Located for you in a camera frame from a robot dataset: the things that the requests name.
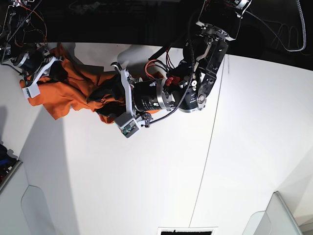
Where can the gripper body image-left arm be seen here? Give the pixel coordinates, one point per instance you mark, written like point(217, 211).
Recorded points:
point(34, 62)

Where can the gripper body image-right arm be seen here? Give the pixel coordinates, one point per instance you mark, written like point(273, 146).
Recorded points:
point(144, 96)

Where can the orange t-shirt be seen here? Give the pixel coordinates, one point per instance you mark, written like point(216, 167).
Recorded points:
point(59, 97)

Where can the clear panel bottom left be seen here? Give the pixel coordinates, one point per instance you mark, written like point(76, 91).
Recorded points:
point(36, 212)

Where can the clear panel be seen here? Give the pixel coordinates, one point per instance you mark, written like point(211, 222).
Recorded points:
point(36, 212)
point(277, 219)

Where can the white tray bottom centre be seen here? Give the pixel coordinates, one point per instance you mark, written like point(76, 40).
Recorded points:
point(187, 231)

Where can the clear panel bottom right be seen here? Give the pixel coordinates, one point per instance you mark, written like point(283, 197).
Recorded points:
point(277, 219)

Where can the wrist camera image-right arm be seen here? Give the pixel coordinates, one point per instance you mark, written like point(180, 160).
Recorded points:
point(128, 126)

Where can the wrist camera image-left arm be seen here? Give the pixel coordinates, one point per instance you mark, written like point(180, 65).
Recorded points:
point(31, 91)

